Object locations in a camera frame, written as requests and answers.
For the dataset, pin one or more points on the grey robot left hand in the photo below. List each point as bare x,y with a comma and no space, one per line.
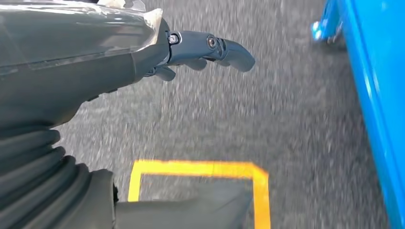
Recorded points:
63,63

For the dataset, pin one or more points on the blue metal shelf rack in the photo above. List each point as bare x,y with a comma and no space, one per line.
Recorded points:
379,94

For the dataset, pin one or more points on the yellow floor tape square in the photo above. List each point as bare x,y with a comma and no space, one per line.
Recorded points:
196,168

